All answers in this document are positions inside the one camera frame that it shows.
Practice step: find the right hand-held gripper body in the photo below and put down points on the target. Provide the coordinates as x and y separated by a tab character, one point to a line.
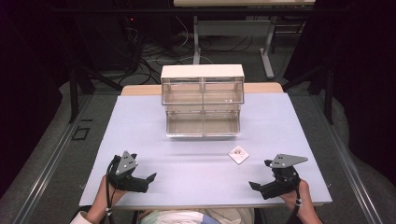
284	177

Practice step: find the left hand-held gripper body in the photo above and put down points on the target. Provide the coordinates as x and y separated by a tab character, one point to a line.
124	166

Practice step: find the person's right hand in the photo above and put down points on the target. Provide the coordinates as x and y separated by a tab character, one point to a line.
298	199

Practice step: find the person's left hand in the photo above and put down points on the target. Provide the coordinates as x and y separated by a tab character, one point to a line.
104	196

